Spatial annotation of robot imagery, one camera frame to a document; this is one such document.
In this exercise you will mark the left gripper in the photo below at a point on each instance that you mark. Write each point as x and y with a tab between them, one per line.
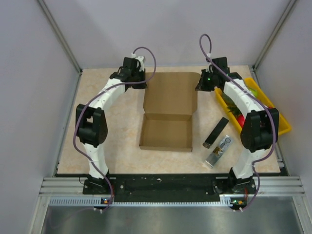
141	86

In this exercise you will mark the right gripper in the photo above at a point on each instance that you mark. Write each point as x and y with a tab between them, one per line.
201	86

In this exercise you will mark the brown cardboard box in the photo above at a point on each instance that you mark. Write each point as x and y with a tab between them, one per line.
170	100

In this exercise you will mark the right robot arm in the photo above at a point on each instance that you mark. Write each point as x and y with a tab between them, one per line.
260	129

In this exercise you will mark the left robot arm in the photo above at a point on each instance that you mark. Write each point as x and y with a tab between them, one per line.
91	125

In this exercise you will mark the grey-green melon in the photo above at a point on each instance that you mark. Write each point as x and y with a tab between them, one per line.
226	98

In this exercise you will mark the orange pineapple toy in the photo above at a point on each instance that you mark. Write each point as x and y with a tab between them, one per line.
234	110

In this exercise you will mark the green apple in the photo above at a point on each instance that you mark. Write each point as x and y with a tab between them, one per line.
254	92

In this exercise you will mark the black rectangular bar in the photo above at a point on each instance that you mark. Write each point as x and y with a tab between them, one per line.
215	133

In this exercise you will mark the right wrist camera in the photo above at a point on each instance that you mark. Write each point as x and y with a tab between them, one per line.
210	67

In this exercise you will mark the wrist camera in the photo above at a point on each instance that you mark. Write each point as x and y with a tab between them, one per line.
210	67
140	61

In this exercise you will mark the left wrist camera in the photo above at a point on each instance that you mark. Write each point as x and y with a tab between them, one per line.
140	61

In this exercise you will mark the aluminium rail frame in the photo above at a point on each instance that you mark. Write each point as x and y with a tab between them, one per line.
69	192

